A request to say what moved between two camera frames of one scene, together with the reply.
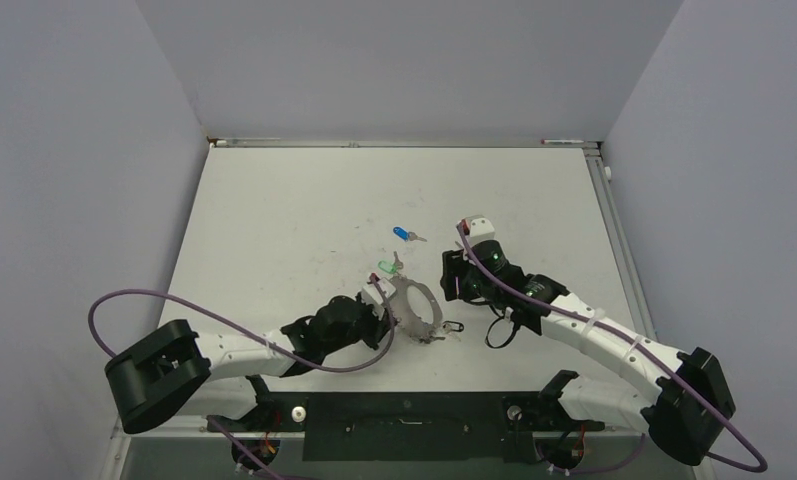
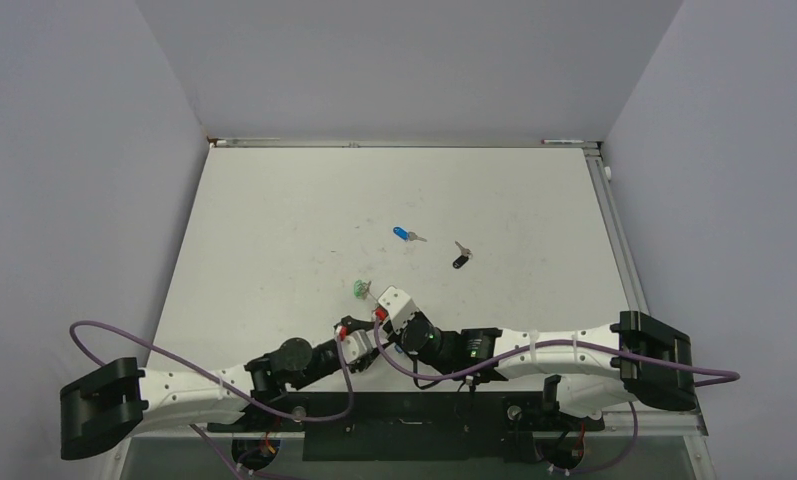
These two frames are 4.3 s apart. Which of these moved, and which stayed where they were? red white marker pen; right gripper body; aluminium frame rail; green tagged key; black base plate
Moved: right gripper body; green tagged key
Stayed: black base plate; red white marker pen; aluminium frame rail
